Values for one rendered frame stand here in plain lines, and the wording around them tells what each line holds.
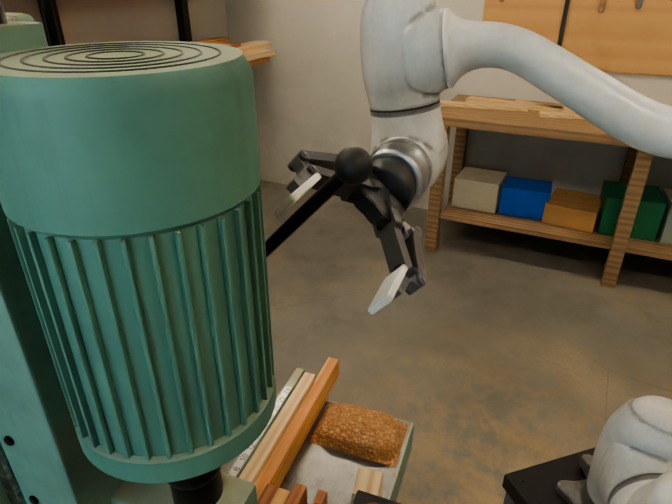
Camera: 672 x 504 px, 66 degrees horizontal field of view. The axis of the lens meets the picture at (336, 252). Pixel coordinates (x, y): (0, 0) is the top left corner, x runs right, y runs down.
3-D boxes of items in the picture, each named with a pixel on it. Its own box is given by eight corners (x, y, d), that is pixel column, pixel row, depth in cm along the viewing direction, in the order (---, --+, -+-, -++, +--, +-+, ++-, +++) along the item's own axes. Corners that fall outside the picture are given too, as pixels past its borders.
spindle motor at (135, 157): (212, 518, 39) (136, 87, 24) (32, 451, 44) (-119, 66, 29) (305, 369, 53) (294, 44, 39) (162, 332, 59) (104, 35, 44)
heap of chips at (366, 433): (395, 467, 78) (396, 450, 76) (308, 442, 82) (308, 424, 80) (409, 424, 85) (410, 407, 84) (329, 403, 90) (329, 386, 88)
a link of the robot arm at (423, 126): (368, 205, 78) (356, 117, 72) (395, 172, 91) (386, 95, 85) (440, 203, 74) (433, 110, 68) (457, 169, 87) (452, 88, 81)
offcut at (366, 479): (376, 518, 71) (377, 499, 69) (351, 512, 72) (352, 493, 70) (382, 490, 75) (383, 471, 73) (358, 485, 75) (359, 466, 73)
